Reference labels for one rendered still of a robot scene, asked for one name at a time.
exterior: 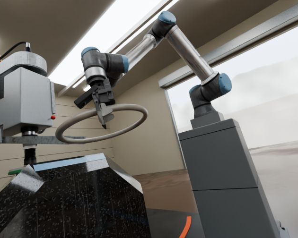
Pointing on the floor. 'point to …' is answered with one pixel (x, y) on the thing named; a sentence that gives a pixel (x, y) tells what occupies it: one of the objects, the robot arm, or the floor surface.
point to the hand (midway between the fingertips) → (102, 124)
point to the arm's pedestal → (227, 183)
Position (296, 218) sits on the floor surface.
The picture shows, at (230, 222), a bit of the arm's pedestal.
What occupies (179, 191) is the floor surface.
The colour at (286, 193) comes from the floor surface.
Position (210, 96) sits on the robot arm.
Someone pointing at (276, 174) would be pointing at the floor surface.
